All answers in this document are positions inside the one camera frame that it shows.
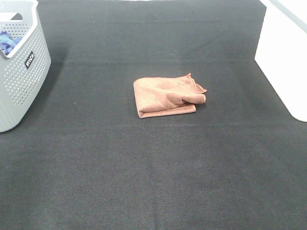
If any brown towel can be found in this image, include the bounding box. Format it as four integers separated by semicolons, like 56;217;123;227
133;73;207;118

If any black table cloth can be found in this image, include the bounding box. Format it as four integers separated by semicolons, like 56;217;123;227
0;0;307;230

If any grey perforated laundry basket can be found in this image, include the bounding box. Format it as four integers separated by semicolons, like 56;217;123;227
0;0;51;132

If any white bin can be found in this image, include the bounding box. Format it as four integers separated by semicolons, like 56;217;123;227
255;0;307;122

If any blue towel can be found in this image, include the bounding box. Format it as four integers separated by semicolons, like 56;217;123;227
0;31;21;55

